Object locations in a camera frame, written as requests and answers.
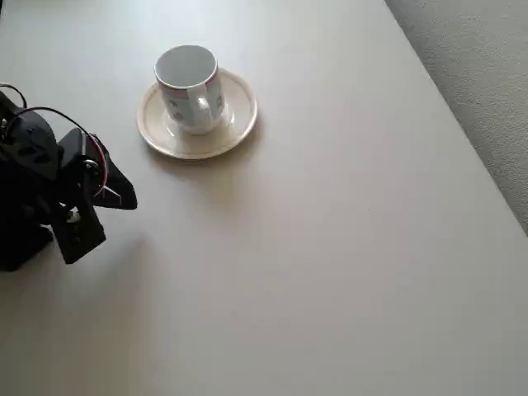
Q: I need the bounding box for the white patterned mug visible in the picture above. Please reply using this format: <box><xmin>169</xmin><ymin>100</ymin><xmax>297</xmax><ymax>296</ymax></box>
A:
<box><xmin>154</xmin><ymin>44</ymin><xmax>226</xmax><ymax>136</ymax></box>

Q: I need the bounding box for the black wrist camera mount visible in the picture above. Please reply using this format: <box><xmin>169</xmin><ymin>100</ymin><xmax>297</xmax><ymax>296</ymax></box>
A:
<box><xmin>52</xmin><ymin>200</ymin><xmax>106</xmax><ymax>266</ymax></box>

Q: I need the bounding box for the red wire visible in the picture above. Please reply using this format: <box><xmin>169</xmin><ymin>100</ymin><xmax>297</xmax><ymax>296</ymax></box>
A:
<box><xmin>0</xmin><ymin>83</ymin><xmax>111</xmax><ymax>197</ymax></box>

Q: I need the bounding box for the black wire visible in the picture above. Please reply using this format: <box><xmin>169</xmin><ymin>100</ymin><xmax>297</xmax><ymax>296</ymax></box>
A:
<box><xmin>7</xmin><ymin>106</ymin><xmax>86</xmax><ymax>133</ymax></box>

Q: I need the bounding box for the cream saucer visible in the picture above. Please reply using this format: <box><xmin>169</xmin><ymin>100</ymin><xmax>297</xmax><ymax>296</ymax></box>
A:
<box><xmin>136</xmin><ymin>68</ymin><xmax>259</xmax><ymax>161</ymax></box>

